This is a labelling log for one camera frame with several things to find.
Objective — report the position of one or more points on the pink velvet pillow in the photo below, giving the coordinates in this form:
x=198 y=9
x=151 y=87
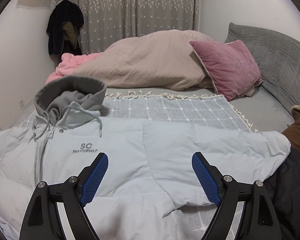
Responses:
x=230 y=66

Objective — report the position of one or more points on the grey dotted curtain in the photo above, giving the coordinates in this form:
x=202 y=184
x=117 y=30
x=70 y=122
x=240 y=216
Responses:
x=107 y=21

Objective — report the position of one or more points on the black garment on bed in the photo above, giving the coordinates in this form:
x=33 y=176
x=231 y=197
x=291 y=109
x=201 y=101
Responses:
x=283 y=187

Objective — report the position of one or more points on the brown suede boot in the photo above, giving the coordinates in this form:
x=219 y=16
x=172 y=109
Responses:
x=292 y=132

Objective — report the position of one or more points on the grey quilted headboard cover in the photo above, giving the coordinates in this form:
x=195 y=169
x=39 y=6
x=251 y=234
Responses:
x=278 y=58

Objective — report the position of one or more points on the pink fleece blanket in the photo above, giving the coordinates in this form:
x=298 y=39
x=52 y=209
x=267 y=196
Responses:
x=68 y=64

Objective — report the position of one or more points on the black hanging coat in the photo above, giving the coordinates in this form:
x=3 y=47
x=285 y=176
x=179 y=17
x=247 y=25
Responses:
x=63 y=28

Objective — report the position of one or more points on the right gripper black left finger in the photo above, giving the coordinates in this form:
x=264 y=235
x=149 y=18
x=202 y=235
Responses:
x=42 y=220

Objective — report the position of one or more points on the grey checked fringed blanket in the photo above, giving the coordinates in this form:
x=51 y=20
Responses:
x=211 y=111

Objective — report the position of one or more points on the beige duvet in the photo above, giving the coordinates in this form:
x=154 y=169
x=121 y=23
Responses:
x=160 y=59

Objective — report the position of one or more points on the light blue hooded puffer jacket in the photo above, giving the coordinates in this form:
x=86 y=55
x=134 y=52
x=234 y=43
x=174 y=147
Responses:
x=149 y=177

